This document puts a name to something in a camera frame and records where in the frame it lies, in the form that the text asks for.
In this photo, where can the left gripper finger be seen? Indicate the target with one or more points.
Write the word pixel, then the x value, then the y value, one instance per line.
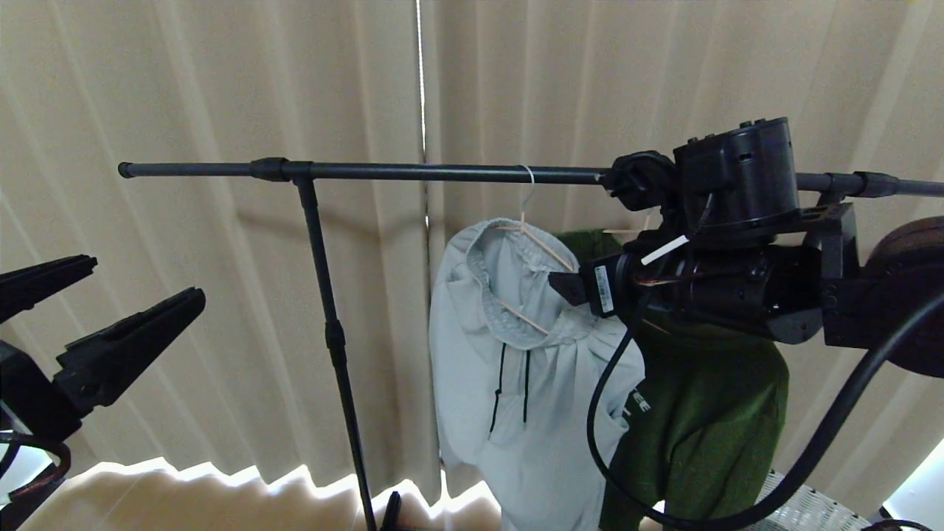
pixel 125 346
pixel 44 284

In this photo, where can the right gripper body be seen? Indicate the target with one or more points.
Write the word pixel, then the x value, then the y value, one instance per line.
pixel 737 291

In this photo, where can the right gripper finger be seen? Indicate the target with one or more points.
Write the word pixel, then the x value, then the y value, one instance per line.
pixel 575 287

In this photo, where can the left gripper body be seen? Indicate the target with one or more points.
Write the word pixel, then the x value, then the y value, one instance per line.
pixel 29 391

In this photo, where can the pale grey shorts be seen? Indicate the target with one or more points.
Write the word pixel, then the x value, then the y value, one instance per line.
pixel 472 383

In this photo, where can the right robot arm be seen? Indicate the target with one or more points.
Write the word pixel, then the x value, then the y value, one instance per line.
pixel 907 310

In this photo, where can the black clothes rack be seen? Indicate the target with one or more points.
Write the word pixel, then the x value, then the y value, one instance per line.
pixel 442 172

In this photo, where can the white laundry basket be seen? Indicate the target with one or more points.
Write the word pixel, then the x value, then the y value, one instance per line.
pixel 818 516

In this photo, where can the green long-sleeved shirt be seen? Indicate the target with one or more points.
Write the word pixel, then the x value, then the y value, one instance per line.
pixel 708 413

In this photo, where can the beige curtain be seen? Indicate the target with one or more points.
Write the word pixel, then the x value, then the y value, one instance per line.
pixel 221 88

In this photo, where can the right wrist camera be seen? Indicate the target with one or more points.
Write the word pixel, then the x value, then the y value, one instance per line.
pixel 737 177

